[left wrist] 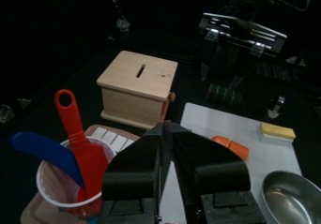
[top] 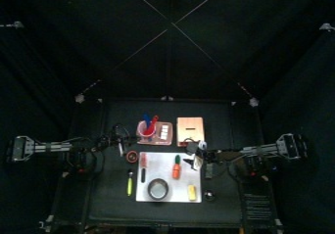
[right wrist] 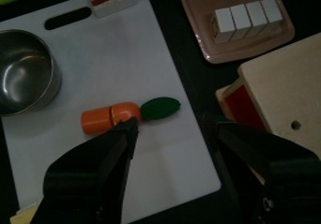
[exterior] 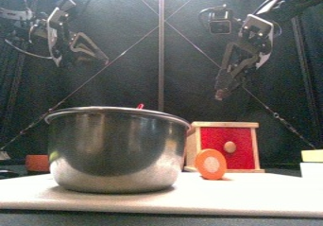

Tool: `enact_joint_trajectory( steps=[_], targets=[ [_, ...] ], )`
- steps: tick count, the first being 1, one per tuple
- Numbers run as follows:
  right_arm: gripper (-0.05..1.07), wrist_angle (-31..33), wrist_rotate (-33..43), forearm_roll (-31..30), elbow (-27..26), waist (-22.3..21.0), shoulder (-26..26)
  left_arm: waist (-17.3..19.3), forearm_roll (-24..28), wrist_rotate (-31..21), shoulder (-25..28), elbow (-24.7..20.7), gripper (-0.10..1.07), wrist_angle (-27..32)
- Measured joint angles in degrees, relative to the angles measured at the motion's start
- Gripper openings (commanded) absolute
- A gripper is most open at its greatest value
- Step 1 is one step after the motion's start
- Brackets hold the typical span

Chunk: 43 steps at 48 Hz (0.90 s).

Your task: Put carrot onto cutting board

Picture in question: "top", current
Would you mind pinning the orange toy carrot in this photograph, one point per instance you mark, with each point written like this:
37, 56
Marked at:
176, 171

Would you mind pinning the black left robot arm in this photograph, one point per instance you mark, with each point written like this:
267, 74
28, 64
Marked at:
48, 146

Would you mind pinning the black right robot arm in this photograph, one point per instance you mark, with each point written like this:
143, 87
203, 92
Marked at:
290, 146

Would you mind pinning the white cutting board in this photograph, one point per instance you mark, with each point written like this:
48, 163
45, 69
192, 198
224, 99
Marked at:
159, 169

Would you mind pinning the small dark red bowl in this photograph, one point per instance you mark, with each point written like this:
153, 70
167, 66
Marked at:
129, 156

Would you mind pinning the dark green ribbed block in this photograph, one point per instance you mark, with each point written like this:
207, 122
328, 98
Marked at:
209, 172

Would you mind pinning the clear tray with pens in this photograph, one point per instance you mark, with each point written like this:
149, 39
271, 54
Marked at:
167, 141

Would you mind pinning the wooden box with slot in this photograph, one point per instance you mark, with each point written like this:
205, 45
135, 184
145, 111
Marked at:
189, 128

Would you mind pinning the white segmented block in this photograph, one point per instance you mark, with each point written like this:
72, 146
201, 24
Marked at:
164, 131

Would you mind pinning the yellow rectangular block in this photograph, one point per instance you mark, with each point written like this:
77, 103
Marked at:
192, 193

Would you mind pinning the red plastic utensil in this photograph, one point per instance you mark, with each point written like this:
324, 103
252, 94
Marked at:
152, 125

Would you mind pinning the blue plastic utensil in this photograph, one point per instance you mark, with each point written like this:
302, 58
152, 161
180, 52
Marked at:
147, 118

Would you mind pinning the small black round object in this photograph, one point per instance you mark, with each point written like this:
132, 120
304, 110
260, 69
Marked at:
209, 195

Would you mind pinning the round metal bowl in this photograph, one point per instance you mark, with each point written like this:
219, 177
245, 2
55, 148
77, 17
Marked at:
149, 189

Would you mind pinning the black label with white text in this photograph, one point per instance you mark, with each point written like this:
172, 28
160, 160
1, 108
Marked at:
256, 207

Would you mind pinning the silver frame clamp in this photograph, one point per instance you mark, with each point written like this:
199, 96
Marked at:
167, 98
254, 102
79, 98
326, 26
17, 24

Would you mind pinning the silver corner bracket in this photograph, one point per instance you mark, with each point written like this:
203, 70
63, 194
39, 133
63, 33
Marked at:
278, 225
48, 220

